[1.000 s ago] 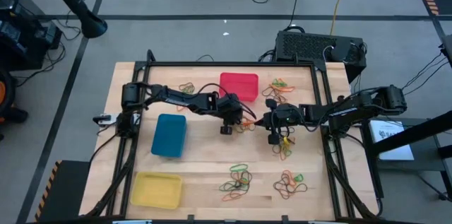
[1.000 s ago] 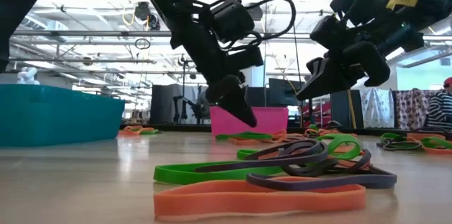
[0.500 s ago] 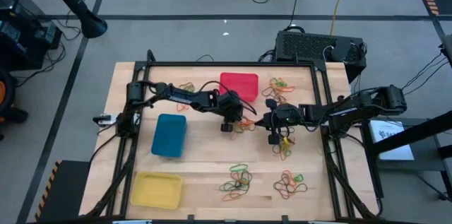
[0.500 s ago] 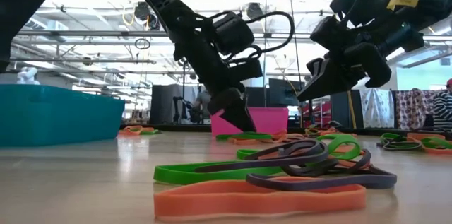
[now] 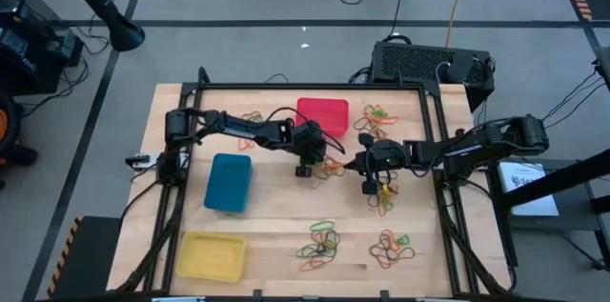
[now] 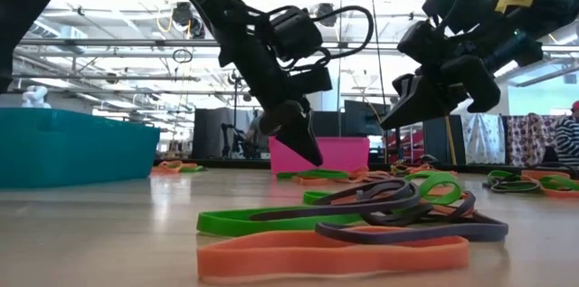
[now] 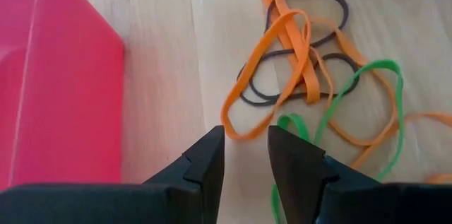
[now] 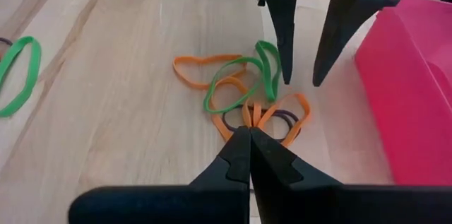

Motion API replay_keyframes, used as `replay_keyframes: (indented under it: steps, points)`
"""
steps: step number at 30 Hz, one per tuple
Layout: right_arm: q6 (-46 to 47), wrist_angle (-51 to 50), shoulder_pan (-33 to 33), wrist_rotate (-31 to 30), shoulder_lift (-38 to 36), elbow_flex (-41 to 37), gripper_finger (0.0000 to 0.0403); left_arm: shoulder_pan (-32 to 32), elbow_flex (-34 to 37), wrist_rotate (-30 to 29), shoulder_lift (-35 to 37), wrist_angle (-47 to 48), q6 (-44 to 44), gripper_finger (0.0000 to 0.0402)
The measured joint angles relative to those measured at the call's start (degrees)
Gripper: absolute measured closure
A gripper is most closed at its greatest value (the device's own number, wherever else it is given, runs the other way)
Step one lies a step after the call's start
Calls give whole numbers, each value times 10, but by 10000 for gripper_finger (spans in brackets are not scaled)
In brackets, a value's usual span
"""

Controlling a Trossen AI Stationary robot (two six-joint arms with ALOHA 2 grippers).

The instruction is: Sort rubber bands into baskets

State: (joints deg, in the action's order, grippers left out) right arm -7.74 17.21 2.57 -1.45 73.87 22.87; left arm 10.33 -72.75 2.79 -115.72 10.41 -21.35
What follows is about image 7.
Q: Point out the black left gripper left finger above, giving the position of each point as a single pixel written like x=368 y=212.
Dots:
x=201 y=181

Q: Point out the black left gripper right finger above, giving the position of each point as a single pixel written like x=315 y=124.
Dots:
x=300 y=181

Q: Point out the green rubber band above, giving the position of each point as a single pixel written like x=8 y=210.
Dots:
x=400 y=111

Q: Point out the red plastic basket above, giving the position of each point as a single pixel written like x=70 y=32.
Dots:
x=70 y=93

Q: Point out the orange rubber band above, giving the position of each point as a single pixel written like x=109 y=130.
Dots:
x=291 y=40
x=356 y=54

